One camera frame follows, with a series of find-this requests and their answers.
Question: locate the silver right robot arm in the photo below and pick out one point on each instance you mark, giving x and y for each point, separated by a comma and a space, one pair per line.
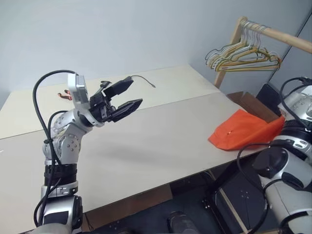
290, 175

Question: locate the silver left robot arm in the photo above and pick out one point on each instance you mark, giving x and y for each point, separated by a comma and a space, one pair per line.
67, 146

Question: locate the bundle of clothes hangers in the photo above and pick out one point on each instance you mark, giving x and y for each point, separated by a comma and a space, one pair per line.
234, 49

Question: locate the orange cloth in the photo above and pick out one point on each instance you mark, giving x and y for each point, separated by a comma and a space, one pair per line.
246, 131

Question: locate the black flat case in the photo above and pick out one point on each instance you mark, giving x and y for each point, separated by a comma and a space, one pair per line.
268, 97

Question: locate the dark rounded shape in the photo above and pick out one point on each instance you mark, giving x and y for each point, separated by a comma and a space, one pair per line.
181, 221

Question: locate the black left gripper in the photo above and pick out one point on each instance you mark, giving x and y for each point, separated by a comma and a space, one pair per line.
101, 108

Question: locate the black metal table frame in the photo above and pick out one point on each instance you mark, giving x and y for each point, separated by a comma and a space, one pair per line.
223, 180

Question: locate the wooden clothes rack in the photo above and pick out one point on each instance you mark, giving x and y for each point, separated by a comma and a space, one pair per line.
280, 34

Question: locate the open brown cardboard box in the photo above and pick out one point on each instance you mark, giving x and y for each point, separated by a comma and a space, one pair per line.
258, 106

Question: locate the black stand panel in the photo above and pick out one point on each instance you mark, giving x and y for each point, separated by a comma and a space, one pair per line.
243, 197

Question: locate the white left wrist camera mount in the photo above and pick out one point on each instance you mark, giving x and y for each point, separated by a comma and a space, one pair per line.
79, 90

